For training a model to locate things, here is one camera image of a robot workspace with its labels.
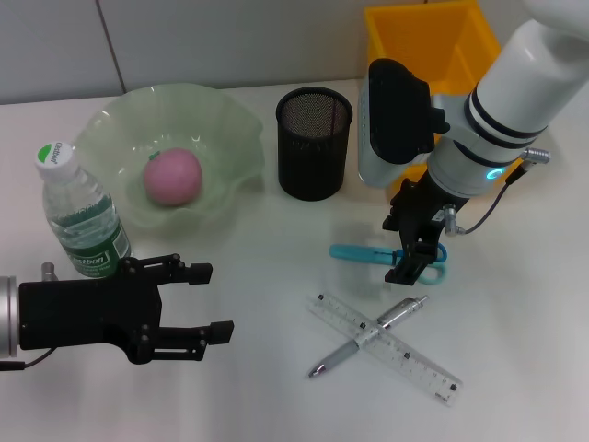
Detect blue scissors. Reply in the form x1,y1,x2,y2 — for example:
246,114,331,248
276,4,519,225
329,242,448,285

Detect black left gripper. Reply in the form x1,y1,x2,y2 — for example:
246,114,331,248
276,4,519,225
17,252,235,365

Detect gripper cable with plug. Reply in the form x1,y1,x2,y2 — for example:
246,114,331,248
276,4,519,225
434,146,551,237
0,262,59,372

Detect green glass fruit plate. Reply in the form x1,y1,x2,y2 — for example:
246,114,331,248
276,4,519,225
73,82,267,234

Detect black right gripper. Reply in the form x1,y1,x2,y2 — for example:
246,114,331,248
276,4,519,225
382,172,468,285

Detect right gripper cable with plug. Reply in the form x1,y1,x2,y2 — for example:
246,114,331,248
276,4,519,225
434,146,551,237

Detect pink peach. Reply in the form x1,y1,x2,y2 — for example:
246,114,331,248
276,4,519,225
142,147,203,208

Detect transparent plastic ruler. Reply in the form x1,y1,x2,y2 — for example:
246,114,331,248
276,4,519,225
306,288,464,409

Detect yellow plastic bin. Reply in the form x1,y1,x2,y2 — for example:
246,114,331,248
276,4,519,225
364,0,524,192

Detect silver pen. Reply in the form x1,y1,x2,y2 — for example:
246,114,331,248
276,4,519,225
307,294,430,379

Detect black mesh pen holder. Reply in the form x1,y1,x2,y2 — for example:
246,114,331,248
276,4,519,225
275,87,354,203

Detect left gripper cable with plug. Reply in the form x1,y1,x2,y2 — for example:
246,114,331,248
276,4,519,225
0,262,59,372

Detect clear plastic water bottle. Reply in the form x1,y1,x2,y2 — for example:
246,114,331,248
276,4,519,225
34,140,133,280

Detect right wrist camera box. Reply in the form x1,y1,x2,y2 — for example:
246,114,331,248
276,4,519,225
357,58,451,189

